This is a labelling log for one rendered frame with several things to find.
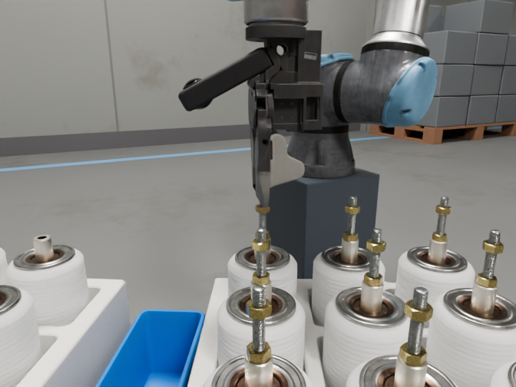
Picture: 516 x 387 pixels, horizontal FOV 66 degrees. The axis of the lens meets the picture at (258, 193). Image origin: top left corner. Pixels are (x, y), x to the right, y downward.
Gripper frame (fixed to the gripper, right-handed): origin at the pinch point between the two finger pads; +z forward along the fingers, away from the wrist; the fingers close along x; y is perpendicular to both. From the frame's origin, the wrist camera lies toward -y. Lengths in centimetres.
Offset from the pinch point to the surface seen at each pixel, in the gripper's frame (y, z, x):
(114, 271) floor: -33, 34, 48
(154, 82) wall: -48, -12, 258
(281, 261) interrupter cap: 3.0, 9.0, -1.7
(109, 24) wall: -74, -49, 248
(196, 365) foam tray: -8.1, 16.4, -11.7
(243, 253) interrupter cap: -1.8, 9.0, 1.4
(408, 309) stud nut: 8.4, 1.8, -25.0
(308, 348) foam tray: 4.9, 16.4, -10.2
